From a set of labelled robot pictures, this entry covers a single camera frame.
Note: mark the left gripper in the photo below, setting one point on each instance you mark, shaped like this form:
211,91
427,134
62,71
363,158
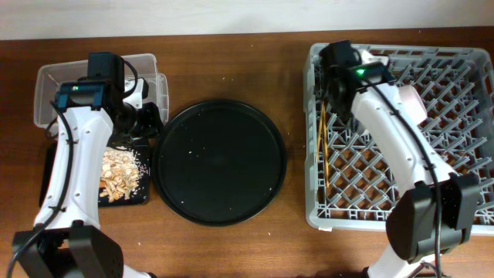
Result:
154,127

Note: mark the rice and peanut shells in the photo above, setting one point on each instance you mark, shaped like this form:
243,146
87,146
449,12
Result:
119,173

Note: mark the wooden chopstick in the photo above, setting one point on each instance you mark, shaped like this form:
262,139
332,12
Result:
325,143
320,129

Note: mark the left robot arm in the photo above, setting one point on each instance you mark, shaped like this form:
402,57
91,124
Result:
66,239

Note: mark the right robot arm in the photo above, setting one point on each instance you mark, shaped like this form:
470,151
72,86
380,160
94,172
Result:
437,205

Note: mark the grey dishwasher rack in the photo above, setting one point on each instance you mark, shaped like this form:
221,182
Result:
456,86

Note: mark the black rectangular tray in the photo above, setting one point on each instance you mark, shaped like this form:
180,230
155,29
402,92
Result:
140,149

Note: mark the round black serving tray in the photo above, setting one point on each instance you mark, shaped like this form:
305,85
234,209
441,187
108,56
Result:
219,162

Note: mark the clear plastic bin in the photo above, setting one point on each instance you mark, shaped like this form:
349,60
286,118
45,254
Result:
51,76

